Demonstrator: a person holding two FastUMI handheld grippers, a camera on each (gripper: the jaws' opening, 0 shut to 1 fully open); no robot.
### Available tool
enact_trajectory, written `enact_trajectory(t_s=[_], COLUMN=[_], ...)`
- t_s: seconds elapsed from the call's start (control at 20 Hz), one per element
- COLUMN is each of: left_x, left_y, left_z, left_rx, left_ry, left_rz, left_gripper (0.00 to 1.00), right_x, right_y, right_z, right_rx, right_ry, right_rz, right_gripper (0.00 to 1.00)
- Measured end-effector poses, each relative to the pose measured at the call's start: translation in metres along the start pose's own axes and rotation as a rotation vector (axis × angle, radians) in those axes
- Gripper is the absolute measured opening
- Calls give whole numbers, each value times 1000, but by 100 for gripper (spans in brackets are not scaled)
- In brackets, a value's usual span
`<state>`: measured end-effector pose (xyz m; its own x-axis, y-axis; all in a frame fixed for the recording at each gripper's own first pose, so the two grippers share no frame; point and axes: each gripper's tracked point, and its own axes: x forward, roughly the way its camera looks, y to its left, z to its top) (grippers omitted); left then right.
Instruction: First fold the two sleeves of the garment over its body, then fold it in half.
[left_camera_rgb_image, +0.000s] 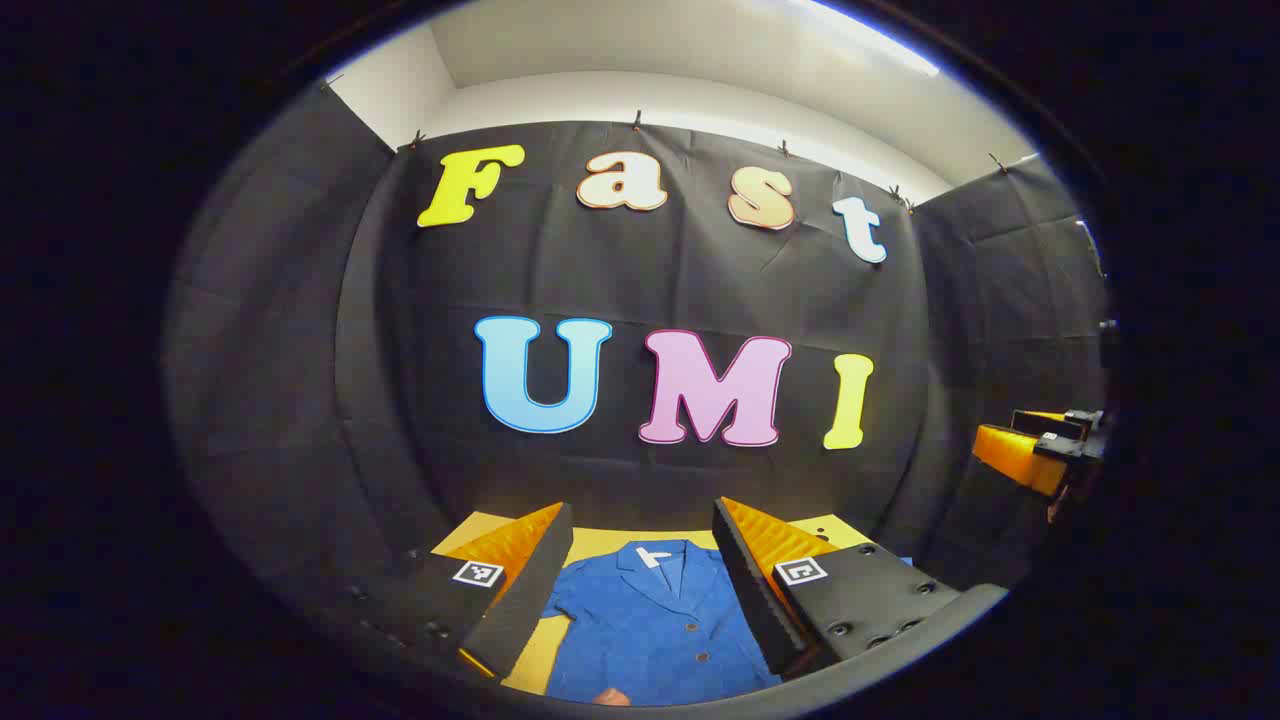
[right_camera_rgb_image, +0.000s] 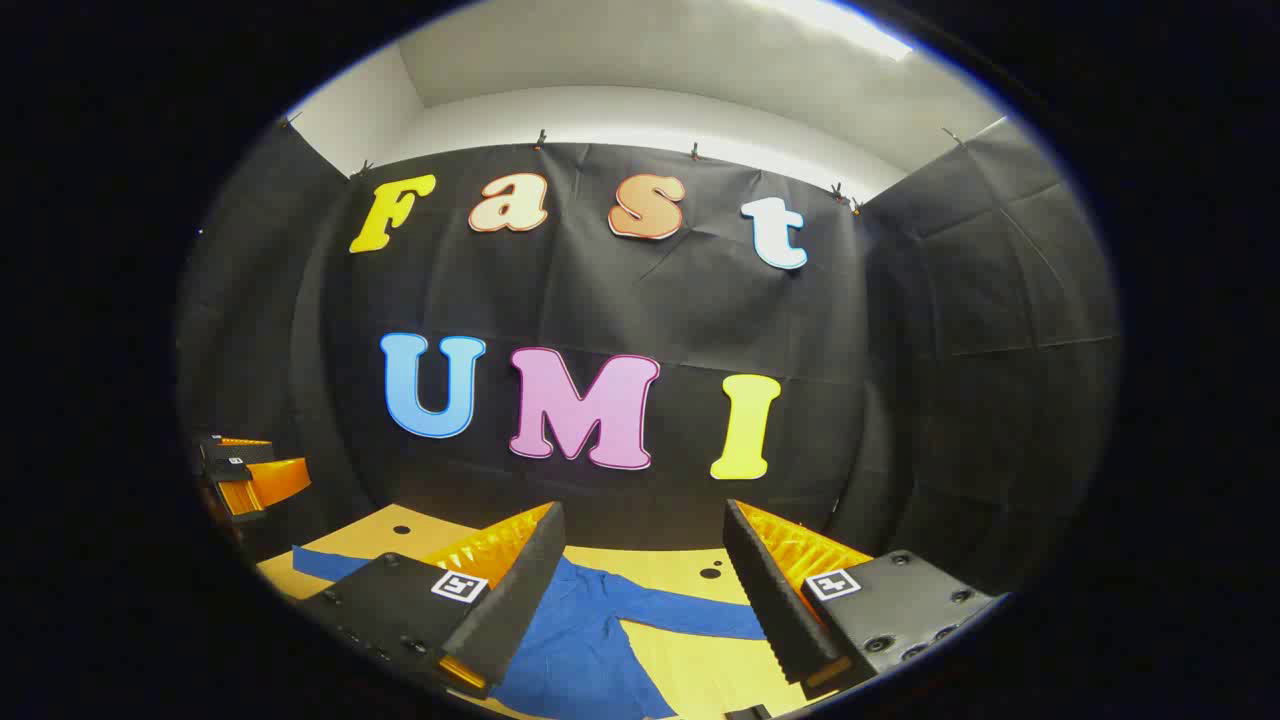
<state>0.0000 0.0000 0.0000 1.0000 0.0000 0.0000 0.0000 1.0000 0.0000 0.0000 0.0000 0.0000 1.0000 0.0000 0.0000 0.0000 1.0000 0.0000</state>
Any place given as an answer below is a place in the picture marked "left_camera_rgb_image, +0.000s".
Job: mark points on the blue jacket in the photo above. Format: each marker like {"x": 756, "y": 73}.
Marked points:
{"x": 650, "y": 625}

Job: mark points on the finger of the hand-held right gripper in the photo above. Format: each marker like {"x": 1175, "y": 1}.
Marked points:
{"x": 1015, "y": 455}

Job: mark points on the black backdrop cloth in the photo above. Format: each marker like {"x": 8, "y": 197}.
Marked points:
{"x": 560, "y": 270}

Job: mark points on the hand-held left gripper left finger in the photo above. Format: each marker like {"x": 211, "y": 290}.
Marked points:
{"x": 530, "y": 585}

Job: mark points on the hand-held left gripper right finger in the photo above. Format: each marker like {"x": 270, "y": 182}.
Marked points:
{"x": 745, "y": 585}

